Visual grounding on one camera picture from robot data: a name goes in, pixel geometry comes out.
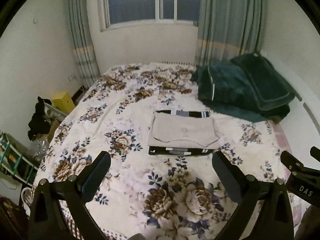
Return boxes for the beige long sleeve shirt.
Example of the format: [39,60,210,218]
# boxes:
[148,112,220,150]

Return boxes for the black clothes on rack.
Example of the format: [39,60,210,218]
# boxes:
[28,96,52,141]

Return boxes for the pink striped bed sheet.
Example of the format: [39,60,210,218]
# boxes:
[271,122,292,156]

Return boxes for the white bed headboard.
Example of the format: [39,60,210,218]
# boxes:
[261,50,319,170]

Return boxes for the floral bed blanket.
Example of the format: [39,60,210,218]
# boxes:
[33,63,290,239]

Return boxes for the green white shelf rack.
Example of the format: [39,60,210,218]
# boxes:
[1,132,38,187]

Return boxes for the yellow box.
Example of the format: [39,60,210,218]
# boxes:
[51,92,75,114]

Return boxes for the dark green folded blanket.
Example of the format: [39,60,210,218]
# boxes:
[191,52,296,122]

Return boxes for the right green curtain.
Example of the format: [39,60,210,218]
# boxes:
[195,0,266,66]

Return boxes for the green curtain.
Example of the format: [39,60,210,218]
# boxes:
[65,0,101,89]
[195,0,266,66]

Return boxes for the left green curtain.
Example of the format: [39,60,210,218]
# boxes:
[65,0,101,89]

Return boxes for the window with white frame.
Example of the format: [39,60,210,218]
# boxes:
[98,0,200,31]

